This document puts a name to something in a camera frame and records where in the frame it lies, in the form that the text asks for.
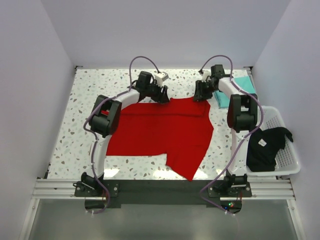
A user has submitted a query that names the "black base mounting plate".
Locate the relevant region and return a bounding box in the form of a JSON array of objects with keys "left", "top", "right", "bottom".
[{"left": 73, "top": 179, "right": 253, "bottom": 212}]

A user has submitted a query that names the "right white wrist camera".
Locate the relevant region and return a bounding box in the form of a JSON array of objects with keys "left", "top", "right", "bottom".
[{"left": 199, "top": 70, "right": 211, "bottom": 82}]

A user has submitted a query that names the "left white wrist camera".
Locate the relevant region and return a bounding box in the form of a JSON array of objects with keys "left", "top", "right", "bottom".
[{"left": 154, "top": 72, "right": 169, "bottom": 86}]

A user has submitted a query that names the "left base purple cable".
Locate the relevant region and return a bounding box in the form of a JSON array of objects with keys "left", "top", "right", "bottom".
[{"left": 84, "top": 179, "right": 112, "bottom": 215}]

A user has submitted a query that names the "folded teal t shirt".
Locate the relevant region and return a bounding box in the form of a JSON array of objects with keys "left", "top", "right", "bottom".
[{"left": 213, "top": 76, "right": 256, "bottom": 109}]

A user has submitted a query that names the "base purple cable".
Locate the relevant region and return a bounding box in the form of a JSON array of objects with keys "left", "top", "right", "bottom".
[
  {"left": 84, "top": 179, "right": 112, "bottom": 215},
  {"left": 198, "top": 164, "right": 241, "bottom": 213}
]

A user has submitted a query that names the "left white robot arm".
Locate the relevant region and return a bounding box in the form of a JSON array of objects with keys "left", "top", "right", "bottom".
[{"left": 80, "top": 71, "right": 170, "bottom": 196}]

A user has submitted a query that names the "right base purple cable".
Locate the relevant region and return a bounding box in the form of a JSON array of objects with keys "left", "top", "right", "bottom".
[{"left": 198, "top": 164, "right": 241, "bottom": 213}]

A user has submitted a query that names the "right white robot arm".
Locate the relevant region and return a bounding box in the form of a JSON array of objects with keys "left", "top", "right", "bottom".
[{"left": 193, "top": 64, "right": 260, "bottom": 197}]

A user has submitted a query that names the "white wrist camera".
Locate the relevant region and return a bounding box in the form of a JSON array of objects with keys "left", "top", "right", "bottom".
[
  {"left": 154, "top": 72, "right": 169, "bottom": 86},
  {"left": 199, "top": 70, "right": 211, "bottom": 82}
]

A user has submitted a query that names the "black t shirt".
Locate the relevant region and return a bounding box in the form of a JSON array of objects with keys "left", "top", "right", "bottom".
[{"left": 246, "top": 127, "right": 294, "bottom": 172}]

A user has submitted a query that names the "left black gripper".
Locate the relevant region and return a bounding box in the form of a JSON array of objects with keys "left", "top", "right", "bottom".
[{"left": 145, "top": 80, "right": 169, "bottom": 104}]

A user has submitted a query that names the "red t shirt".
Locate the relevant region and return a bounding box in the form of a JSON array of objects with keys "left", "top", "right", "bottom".
[{"left": 106, "top": 97, "right": 214, "bottom": 181}]

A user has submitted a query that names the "white plastic laundry basket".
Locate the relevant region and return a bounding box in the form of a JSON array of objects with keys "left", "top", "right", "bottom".
[{"left": 246, "top": 106, "right": 301, "bottom": 177}]

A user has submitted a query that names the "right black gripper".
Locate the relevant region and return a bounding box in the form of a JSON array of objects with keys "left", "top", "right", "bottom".
[{"left": 193, "top": 80, "right": 218, "bottom": 102}]

